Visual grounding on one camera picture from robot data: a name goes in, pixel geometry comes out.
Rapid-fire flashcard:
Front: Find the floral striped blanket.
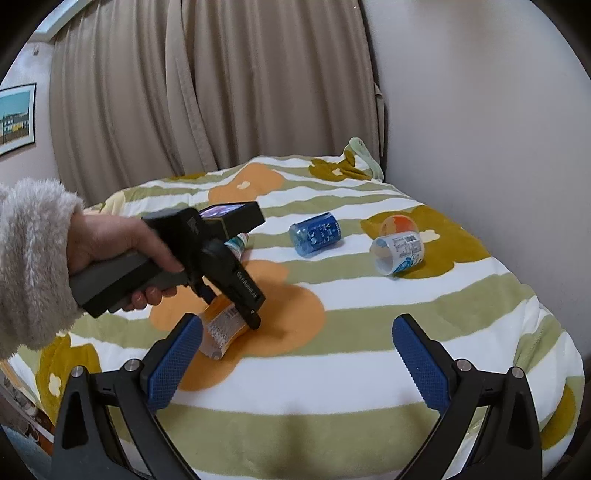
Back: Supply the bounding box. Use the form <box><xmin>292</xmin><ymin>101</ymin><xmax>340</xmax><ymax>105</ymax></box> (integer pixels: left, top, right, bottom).
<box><xmin>0</xmin><ymin>136</ymin><xmax>587</xmax><ymax>480</ymax></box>

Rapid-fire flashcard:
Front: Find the framed wall picture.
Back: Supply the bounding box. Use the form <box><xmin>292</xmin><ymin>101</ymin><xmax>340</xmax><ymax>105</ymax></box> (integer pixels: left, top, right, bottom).
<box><xmin>0</xmin><ymin>83</ymin><xmax>36</xmax><ymax>156</ymax></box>

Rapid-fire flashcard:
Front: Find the white orange printed cup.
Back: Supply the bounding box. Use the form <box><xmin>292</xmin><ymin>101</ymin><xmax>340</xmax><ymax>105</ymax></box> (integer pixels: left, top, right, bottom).
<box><xmin>370</xmin><ymin>214</ymin><xmax>425</xmax><ymax>276</ymax></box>

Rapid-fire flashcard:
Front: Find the orange clear plastic cup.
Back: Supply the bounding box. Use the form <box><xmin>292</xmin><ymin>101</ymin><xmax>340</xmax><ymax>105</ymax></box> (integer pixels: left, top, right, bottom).
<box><xmin>198</xmin><ymin>294</ymin><xmax>249</xmax><ymax>360</ymax></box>

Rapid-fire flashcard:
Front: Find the beige pleated curtain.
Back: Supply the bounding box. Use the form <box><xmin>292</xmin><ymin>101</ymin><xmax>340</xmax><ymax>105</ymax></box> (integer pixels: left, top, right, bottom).
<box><xmin>49</xmin><ymin>1</ymin><xmax>385</xmax><ymax>203</ymax></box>

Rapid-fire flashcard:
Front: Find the blue plastic cup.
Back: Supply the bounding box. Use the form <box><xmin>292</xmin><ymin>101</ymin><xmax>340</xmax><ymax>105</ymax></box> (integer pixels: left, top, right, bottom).
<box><xmin>288</xmin><ymin>212</ymin><xmax>342</xmax><ymax>257</ymax></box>

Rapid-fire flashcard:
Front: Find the person's left hand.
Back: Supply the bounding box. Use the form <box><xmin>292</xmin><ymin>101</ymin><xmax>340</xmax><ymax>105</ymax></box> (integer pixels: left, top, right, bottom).
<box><xmin>66</xmin><ymin>212</ymin><xmax>183</xmax><ymax>275</ymax></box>

